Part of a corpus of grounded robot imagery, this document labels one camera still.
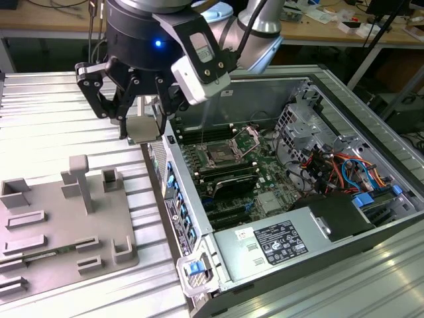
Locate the green motherboard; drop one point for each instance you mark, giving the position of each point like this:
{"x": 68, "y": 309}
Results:
{"x": 268, "y": 169}

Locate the CPU socket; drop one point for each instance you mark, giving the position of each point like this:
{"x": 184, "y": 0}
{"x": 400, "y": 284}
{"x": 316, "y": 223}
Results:
{"x": 219, "y": 154}

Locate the open PC case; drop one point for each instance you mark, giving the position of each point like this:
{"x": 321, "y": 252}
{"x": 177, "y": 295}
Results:
{"x": 251, "y": 96}

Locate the green RAM stick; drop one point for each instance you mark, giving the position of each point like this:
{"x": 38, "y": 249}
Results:
{"x": 49, "y": 253}

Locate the green circuit board device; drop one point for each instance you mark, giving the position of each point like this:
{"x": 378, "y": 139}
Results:
{"x": 293, "y": 14}

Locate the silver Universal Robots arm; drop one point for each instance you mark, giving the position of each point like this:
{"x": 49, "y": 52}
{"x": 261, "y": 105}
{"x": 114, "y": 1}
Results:
{"x": 261, "y": 20}

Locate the silver CPU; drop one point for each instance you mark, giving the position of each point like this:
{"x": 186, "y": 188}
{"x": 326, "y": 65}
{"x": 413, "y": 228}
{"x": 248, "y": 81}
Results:
{"x": 142, "y": 130}

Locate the black box under desk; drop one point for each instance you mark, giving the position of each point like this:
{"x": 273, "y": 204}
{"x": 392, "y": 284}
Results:
{"x": 407, "y": 119}

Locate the blue case latch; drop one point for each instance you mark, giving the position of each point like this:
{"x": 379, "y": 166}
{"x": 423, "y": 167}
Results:
{"x": 193, "y": 268}

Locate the black plastic shroud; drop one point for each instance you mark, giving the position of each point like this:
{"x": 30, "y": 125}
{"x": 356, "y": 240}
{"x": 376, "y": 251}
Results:
{"x": 334, "y": 215}

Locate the thin metal locking lever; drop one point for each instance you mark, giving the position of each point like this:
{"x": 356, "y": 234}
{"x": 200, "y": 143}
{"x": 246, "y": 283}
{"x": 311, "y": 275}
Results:
{"x": 202, "y": 137}

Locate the metal drive cage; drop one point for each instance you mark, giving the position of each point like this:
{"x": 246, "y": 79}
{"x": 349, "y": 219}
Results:
{"x": 298, "y": 127}

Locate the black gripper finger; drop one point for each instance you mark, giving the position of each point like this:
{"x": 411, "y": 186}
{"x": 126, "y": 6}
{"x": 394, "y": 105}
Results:
{"x": 162, "y": 99}
{"x": 91, "y": 84}

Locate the grey power supply unit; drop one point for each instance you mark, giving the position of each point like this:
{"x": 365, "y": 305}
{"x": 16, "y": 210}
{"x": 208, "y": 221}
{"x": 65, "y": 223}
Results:
{"x": 238, "y": 261}

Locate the wooden desk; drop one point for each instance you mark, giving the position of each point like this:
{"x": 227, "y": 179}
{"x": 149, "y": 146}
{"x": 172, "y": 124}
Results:
{"x": 49, "y": 20}

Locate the small blue clip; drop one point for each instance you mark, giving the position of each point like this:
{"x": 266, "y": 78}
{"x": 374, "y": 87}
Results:
{"x": 397, "y": 190}

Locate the silver chipset heatsink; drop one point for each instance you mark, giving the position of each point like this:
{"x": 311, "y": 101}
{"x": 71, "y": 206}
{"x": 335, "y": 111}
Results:
{"x": 269, "y": 202}

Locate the black expansion slot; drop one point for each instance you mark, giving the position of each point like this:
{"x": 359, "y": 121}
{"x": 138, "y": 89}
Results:
{"x": 232, "y": 213}
{"x": 235, "y": 221}

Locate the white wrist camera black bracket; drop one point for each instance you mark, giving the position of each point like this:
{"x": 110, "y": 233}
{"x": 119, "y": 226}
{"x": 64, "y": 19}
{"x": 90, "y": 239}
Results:
{"x": 198, "y": 86}

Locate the blue disk carrier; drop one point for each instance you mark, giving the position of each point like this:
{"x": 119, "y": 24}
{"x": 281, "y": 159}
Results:
{"x": 362, "y": 200}

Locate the black tripod stand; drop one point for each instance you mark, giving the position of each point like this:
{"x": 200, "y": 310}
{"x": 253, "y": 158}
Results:
{"x": 384, "y": 26}

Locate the grey parts rack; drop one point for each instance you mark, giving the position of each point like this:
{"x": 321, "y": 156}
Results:
{"x": 66, "y": 225}

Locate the black graphics card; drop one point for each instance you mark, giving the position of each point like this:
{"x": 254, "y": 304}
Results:
{"x": 235, "y": 186}

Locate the black RAM slot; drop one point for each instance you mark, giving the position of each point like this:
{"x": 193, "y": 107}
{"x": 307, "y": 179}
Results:
{"x": 205, "y": 128}
{"x": 225, "y": 167}
{"x": 208, "y": 135}
{"x": 228, "y": 174}

